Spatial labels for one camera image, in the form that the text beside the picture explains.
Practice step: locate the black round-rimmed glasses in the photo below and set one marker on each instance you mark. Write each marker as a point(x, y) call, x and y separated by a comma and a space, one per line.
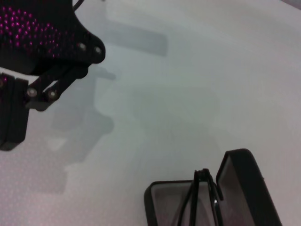
point(203, 175)

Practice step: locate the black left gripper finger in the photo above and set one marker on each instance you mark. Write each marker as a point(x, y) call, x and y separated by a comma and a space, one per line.
point(4, 113)

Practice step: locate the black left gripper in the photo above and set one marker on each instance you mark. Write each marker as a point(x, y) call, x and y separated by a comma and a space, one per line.
point(35, 40)

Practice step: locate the black glasses case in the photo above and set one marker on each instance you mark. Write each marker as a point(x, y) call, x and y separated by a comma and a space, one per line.
point(244, 179)

